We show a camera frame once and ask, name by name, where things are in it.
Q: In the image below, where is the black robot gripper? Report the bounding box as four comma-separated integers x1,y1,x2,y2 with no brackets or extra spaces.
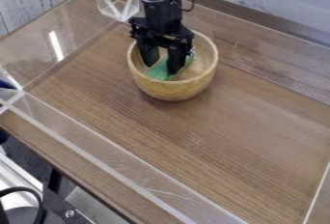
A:
128,17,195,75

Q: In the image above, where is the green rectangular block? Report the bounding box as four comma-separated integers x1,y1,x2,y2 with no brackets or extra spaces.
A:
144,55,195,81

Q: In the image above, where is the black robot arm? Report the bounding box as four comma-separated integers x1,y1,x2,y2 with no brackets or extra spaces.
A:
128,0,195,75

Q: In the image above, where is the brown wooden bowl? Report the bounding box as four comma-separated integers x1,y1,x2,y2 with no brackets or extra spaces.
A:
127,31,219,101

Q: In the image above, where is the clear acrylic front barrier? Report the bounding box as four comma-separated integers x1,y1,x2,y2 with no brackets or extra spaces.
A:
0,70,247,224

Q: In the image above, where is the black table leg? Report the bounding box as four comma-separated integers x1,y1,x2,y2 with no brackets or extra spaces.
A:
48,169,61,193

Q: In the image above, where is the clear acrylic corner bracket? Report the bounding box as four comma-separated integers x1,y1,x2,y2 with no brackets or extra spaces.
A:
96,0,140,23

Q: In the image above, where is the grey metal base plate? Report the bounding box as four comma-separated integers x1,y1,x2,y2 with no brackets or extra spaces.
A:
42,191,95,224

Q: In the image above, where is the black cable loop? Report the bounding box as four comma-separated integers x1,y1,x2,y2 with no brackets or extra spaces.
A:
0,185,48,224

